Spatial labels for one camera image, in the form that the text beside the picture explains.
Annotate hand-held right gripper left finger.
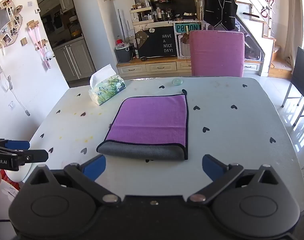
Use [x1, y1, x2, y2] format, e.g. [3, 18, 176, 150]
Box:
[27, 154, 121, 203]

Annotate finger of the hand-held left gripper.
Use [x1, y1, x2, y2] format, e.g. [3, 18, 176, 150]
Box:
[16, 149, 49, 166]
[0, 138, 30, 151]

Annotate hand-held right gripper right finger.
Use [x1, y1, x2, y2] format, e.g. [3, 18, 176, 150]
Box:
[187, 154, 282, 203]

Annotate purple and grey towel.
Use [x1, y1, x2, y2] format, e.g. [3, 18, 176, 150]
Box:
[96, 94, 189, 161]

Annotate red and white bag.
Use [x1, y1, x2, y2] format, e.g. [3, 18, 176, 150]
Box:
[1, 169, 20, 196]

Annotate floral tissue pack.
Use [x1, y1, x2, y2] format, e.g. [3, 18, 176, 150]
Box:
[89, 64, 126, 106]

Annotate grey kitchen cabinet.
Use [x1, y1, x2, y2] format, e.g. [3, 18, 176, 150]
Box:
[53, 39, 96, 82]

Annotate cream low drawer cabinet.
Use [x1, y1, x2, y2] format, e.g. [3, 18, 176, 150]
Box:
[116, 55, 261, 78]

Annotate pink covered chair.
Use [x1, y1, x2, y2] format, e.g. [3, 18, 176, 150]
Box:
[189, 30, 245, 77]

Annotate grey bin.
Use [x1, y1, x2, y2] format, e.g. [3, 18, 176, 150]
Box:
[114, 45, 133, 63]

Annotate black folding chair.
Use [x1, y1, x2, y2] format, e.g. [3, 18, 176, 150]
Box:
[281, 46, 304, 128]

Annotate wooden staircase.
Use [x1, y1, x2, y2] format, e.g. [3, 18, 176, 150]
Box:
[236, 1, 295, 78]

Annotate black chalkboard sign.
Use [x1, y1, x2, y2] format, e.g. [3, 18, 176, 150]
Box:
[135, 26, 179, 59]

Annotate teal plate sign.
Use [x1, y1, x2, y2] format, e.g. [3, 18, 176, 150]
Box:
[174, 22, 201, 34]

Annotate white shelf organizer with bottles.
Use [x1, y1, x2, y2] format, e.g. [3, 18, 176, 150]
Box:
[130, 5, 155, 23]

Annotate black vest with white trim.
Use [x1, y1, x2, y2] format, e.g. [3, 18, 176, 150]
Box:
[203, 0, 238, 31]

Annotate white cable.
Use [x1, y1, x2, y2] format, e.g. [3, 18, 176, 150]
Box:
[0, 75, 31, 117]

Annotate pink wall hanger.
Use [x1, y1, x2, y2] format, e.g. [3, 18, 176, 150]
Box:
[27, 20, 54, 69]

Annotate wall photo collage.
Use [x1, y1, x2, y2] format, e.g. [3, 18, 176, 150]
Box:
[0, 0, 24, 53]

